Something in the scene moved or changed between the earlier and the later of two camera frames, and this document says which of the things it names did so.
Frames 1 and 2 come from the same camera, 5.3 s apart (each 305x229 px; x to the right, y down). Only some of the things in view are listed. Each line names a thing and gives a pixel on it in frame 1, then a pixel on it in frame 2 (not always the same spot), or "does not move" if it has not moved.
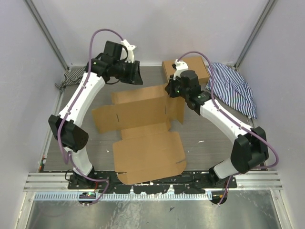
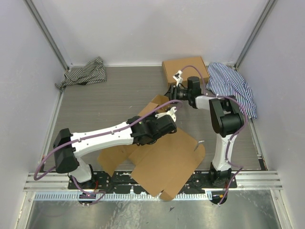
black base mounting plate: x=194 y=182 does not move
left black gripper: x=134 y=77 → x=152 y=116
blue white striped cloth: x=229 y=88 does not move
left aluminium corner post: x=48 y=34 does not move
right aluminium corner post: x=253 y=34 does not move
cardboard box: x=148 y=150 → x=163 y=167
